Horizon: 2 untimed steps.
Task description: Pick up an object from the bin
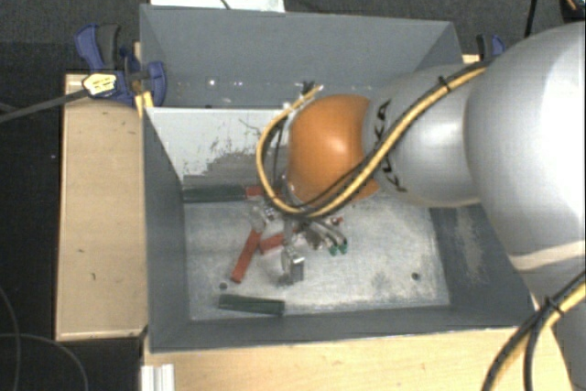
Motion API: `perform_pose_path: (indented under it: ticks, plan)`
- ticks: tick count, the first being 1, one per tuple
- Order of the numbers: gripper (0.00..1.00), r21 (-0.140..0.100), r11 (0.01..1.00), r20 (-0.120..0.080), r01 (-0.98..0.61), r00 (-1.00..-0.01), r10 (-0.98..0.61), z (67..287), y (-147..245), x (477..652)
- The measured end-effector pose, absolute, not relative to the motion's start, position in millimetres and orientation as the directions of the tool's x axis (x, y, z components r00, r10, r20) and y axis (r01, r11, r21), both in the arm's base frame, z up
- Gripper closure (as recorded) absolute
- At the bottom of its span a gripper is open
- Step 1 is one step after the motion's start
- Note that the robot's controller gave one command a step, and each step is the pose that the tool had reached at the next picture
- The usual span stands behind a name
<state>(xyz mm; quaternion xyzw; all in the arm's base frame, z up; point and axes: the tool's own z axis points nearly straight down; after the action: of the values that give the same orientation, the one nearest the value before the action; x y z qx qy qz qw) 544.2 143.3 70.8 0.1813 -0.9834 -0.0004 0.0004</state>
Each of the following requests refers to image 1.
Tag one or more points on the grey metal bin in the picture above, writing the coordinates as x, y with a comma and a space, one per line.
366, 279

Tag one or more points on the pale wood board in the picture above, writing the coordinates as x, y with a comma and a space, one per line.
100, 220

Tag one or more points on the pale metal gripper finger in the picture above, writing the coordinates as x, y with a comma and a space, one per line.
256, 222
293, 265

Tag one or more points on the dark green flat block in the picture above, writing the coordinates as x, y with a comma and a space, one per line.
210, 193
251, 304

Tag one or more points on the red-brown flat block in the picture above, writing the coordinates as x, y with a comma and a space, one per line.
243, 258
272, 243
254, 192

